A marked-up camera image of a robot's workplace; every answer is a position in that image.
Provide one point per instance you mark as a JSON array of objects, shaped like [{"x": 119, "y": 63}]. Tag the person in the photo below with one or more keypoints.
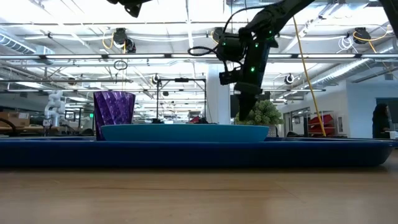
[{"x": 381, "y": 121}]

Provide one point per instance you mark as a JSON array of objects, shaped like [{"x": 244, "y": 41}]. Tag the light blue round plate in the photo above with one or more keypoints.
[{"x": 186, "y": 133}]

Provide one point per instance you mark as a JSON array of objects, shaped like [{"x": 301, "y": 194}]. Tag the purple faceted cup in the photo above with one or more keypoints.
[{"x": 113, "y": 109}]

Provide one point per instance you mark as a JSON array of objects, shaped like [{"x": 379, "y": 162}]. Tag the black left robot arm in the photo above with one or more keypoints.
[{"x": 133, "y": 9}]

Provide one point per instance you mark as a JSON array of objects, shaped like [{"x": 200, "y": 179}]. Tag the dark blue plastic tray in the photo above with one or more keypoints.
[{"x": 186, "y": 154}]

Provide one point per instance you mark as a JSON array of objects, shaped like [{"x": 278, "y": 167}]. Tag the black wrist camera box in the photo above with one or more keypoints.
[{"x": 229, "y": 77}]

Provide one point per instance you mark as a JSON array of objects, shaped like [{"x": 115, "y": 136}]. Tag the white building column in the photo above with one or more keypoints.
[{"x": 217, "y": 99}]

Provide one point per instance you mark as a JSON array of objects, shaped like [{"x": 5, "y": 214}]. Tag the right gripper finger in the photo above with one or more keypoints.
[{"x": 247, "y": 105}]

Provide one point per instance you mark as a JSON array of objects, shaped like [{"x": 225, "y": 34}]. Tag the black stand frame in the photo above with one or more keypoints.
[{"x": 182, "y": 80}]

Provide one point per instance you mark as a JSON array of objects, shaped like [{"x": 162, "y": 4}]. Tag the cardboard box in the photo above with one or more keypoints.
[{"x": 14, "y": 119}]

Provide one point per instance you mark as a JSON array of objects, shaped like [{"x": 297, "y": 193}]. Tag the green artificial plant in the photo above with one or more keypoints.
[{"x": 265, "y": 115}]

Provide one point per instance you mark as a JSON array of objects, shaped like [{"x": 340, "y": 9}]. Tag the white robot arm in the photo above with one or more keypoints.
[{"x": 55, "y": 105}]

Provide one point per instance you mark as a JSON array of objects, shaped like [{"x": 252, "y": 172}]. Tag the red storage bins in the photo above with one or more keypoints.
[{"x": 323, "y": 119}]

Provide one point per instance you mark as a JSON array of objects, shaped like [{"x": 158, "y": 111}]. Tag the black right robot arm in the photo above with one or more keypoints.
[{"x": 273, "y": 15}]

